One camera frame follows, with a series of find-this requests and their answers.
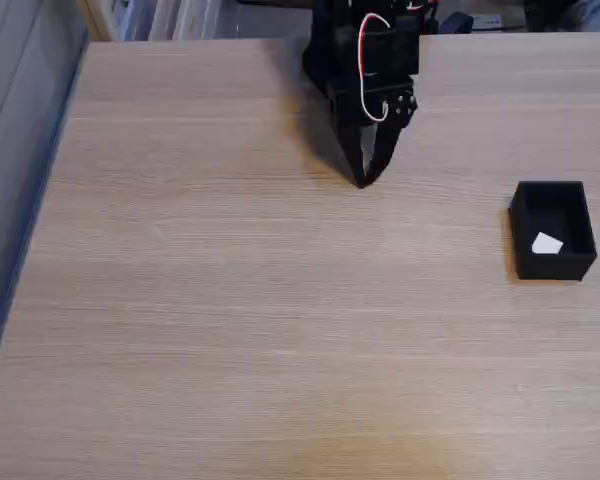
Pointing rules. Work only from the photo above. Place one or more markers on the white block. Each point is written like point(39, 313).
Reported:
point(546, 245)

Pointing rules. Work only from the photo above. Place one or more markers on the dark bulky object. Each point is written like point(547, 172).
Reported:
point(547, 15)

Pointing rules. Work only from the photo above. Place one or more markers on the black open box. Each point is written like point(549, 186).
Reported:
point(550, 267)

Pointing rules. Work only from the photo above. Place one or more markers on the wooden post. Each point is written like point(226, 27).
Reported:
point(94, 20)

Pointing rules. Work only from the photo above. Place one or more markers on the pale hanging cloth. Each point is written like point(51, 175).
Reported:
point(175, 17)

